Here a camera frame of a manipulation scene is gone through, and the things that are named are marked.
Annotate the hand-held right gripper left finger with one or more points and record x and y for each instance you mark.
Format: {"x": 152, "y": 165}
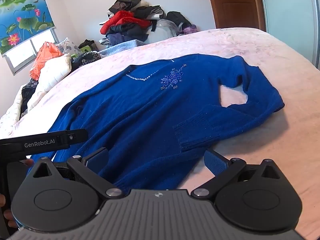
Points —
{"x": 97, "y": 159}

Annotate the person's left hand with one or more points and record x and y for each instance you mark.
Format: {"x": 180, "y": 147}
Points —
{"x": 10, "y": 220}

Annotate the leopard pattern garment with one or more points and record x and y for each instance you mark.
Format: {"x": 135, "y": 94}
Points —
{"x": 86, "y": 58}

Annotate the floral pillow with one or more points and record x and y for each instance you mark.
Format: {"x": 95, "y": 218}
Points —
{"x": 67, "y": 46}

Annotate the red garment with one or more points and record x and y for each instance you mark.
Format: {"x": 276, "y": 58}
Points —
{"x": 120, "y": 20}

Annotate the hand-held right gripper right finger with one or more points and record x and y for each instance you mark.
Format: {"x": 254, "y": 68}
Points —
{"x": 215, "y": 163}

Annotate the pink blanket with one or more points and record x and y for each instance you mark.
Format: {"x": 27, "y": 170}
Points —
{"x": 275, "y": 142}

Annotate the orange plastic bag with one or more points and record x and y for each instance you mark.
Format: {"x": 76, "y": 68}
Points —
{"x": 43, "y": 57}

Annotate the light blue knit garment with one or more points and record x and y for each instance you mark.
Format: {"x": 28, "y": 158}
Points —
{"x": 122, "y": 47}

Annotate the black patterned garment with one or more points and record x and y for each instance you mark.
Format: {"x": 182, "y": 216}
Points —
{"x": 125, "y": 5}

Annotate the lotus print roller blind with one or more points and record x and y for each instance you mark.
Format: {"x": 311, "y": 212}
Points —
{"x": 22, "y": 17}

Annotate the wooden door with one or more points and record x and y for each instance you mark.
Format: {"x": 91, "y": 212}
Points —
{"x": 232, "y": 5}

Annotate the white quilted jacket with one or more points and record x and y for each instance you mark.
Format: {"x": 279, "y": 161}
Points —
{"x": 50, "y": 75}

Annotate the white quilt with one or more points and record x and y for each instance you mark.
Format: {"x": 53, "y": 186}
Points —
{"x": 11, "y": 112}

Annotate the checked cloth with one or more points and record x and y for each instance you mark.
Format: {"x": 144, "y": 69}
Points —
{"x": 103, "y": 41}

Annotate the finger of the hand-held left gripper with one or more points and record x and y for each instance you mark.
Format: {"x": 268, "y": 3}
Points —
{"x": 77, "y": 136}

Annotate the dark patterned cloth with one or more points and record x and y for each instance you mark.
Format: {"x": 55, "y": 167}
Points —
{"x": 27, "y": 92}

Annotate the black and grey garment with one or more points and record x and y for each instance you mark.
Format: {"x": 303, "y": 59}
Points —
{"x": 150, "y": 12}

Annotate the dark purple garment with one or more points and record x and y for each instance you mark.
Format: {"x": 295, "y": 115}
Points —
{"x": 117, "y": 38}

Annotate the window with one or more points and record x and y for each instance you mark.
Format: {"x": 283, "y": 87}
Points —
{"x": 22, "y": 55}

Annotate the dark jacket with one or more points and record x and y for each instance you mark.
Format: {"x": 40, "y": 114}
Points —
{"x": 130, "y": 30}

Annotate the purple plastic bag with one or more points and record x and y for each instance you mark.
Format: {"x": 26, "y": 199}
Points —
{"x": 188, "y": 30}

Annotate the black and green bag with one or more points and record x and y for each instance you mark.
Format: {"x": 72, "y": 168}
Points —
{"x": 86, "y": 44}

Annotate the pale wardrobe sliding door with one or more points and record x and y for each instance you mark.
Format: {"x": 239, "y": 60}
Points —
{"x": 287, "y": 17}

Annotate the clear plastic bag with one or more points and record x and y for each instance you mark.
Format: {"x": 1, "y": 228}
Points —
{"x": 162, "y": 31}

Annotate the blue beaded sweater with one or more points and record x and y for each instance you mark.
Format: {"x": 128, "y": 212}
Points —
{"x": 140, "y": 120}

